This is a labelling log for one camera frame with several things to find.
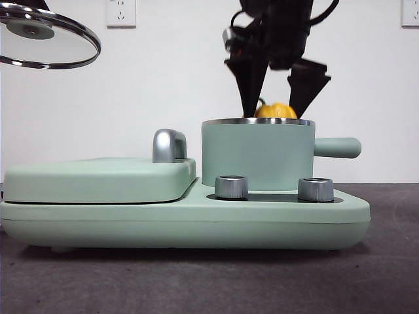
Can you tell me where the silver control knob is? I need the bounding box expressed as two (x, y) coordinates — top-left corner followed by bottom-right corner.
(214, 175), (249, 201)
(297, 177), (335, 202)

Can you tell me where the yellow toy pumpkin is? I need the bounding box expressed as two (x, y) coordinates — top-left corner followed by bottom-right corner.
(242, 97), (299, 120)

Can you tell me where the glass pot lid green knob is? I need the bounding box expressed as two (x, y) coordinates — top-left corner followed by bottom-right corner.
(0, 6), (102, 71)

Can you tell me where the mint green breakfast machine base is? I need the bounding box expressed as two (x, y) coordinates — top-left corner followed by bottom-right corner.
(0, 183), (371, 254)

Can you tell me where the white wall socket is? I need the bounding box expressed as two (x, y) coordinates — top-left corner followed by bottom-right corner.
(401, 0), (419, 28)
(106, 0), (137, 28)

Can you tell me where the mint green pot with handle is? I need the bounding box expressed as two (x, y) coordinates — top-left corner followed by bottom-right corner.
(200, 118), (363, 193)

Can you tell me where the silver griddle cover handle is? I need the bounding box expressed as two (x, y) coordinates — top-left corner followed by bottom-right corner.
(151, 129), (189, 164)

